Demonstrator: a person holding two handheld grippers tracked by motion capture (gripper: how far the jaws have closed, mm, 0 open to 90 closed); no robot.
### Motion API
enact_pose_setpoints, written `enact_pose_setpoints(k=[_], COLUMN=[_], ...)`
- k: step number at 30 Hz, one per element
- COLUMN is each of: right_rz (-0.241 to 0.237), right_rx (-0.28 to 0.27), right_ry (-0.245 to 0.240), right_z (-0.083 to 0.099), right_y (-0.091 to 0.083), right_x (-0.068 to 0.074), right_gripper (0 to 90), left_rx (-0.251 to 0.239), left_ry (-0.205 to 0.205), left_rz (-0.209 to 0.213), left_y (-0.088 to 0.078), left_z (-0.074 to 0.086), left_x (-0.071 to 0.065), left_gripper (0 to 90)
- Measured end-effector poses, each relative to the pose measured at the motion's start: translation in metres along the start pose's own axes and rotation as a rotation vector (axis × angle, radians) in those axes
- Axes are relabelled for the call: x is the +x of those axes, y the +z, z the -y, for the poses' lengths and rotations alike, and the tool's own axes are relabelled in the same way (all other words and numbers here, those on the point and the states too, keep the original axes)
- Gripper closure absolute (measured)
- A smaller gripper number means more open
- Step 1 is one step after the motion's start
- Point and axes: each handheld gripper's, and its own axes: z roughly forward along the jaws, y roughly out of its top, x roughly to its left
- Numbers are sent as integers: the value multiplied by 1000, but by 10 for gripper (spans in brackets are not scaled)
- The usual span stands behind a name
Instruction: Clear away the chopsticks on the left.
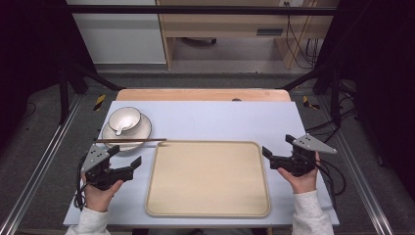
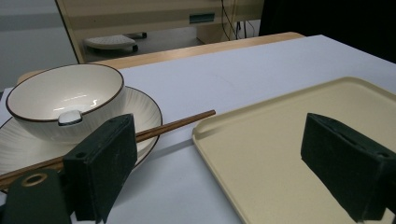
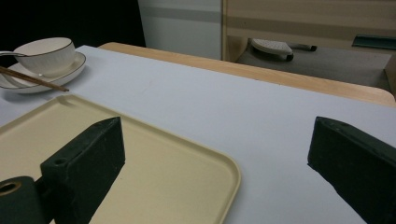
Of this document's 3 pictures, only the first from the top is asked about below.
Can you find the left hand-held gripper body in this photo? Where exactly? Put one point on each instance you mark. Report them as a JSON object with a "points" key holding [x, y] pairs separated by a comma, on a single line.
{"points": [[98, 173]]}

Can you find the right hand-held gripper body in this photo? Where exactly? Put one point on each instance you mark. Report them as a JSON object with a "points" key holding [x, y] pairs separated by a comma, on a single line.
{"points": [[300, 163]]}

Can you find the person's right hand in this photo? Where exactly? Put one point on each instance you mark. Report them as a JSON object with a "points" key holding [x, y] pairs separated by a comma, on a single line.
{"points": [[305, 184]]}

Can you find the person's left hand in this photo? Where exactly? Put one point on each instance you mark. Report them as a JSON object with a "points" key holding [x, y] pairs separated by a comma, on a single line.
{"points": [[98, 197]]}

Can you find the brown chopstick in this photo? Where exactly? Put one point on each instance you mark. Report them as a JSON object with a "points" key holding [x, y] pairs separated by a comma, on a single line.
{"points": [[130, 139]]}

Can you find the white ceramic spoon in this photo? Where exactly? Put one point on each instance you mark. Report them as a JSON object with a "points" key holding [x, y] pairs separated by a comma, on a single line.
{"points": [[122, 125]]}

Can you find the white plate dark rim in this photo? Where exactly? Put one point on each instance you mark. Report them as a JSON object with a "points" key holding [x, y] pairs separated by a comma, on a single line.
{"points": [[143, 129]]}

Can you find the white bowl dark rim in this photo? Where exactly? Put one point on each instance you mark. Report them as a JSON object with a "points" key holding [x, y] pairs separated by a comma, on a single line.
{"points": [[129, 114]]}

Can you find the yellow black tape strip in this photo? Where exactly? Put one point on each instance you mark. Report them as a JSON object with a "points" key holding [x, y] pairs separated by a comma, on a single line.
{"points": [[308, 103], [100, 102]]}

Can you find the black metal stand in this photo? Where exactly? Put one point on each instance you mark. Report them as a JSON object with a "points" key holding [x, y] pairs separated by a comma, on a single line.
{"points": [[63, 98], [335, 98]]}

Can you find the pale blue table board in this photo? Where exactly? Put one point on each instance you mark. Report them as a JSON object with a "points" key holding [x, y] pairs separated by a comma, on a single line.
{"points": [[212, 120]]}

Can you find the beige rectangular tray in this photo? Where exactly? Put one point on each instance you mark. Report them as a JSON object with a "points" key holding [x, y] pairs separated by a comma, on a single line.
{"points": [[207, 179]]}

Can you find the wooden table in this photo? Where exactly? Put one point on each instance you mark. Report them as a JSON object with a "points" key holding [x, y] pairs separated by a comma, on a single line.
{"points": [[195, 94]]}

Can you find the white cabinet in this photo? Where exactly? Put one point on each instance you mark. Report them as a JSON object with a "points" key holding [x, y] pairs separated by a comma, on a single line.
{"points": [[120, 39]]}

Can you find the black curtain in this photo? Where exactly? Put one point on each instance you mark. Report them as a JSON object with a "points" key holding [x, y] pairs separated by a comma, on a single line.
{"points": [[381, 65], [29, 49]]}

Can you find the light wooden desk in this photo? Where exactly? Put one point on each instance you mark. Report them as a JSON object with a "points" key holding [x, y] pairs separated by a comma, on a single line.
{"points": [[228, 24]]}

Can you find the aluminium floor rail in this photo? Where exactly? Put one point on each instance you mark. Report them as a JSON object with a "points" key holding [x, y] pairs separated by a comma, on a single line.
{"points": [[362, 182], [42, 163]]}

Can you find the black horizontal frame bar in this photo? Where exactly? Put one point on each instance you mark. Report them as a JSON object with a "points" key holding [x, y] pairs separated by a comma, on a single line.
{"points": [[195, 9]]}

